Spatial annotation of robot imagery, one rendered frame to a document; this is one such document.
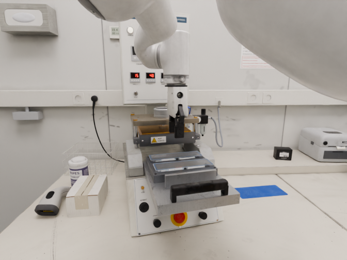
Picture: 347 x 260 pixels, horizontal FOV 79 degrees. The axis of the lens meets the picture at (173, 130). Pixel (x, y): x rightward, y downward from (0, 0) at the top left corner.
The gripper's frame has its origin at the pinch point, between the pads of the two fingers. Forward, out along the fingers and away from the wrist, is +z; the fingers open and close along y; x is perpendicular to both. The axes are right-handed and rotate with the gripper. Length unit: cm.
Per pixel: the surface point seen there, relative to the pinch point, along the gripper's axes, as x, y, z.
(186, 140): -7.2, 11.2, 6.7
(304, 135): -98, 40, 18
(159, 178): 8.4, -12.8, 10.7
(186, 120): -7.7, 12.5, -1.2
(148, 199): 10.3, -1.9, 23.6
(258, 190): -44, 11, 34
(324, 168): -93, 20, 32
